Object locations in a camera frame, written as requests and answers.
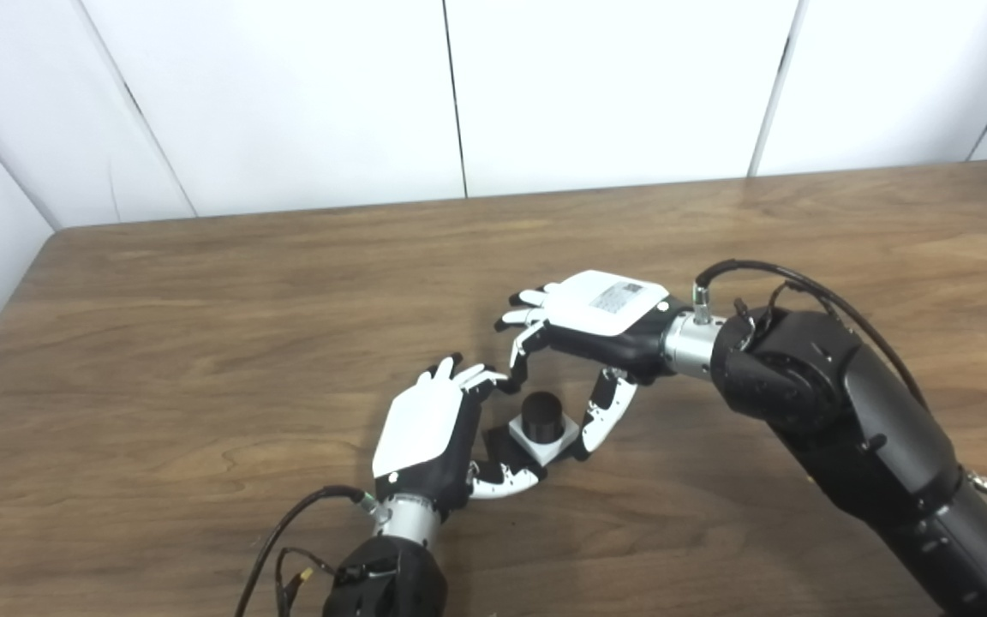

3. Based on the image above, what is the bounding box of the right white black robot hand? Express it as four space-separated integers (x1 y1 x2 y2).
494 270 691 462

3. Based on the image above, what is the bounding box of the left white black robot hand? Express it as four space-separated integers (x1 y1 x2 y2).
372 353 550 519

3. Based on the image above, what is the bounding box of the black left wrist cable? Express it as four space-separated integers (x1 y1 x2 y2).
235 484 392 617

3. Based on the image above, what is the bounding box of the thin wire with yellow tip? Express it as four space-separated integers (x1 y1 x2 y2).
275 548 336 617

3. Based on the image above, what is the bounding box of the white square piece with hole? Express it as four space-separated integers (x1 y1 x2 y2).
509 413 582 468

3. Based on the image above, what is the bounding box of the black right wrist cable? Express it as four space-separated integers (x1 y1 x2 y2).
692 259 930 410

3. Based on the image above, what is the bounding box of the black peg with square base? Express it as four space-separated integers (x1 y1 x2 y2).
482 392 589 470

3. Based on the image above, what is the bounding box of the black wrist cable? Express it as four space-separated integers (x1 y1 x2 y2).
235 484 392 617
692 259 930 410

